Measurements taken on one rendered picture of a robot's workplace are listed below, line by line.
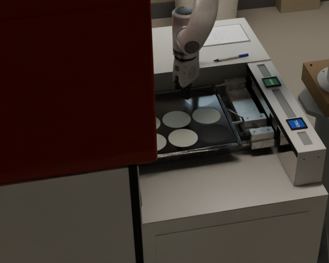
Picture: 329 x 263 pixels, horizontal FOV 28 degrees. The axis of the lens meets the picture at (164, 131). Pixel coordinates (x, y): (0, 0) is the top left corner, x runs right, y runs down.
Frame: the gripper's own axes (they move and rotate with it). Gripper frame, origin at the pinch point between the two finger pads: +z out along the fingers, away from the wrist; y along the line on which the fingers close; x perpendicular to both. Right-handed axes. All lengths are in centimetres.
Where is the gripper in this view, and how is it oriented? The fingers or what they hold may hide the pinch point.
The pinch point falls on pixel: (185, 93)
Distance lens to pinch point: 228.9
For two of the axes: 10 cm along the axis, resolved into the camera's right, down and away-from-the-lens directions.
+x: -8.0, -3.5, 5.0
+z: 0.3, 8.0, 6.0
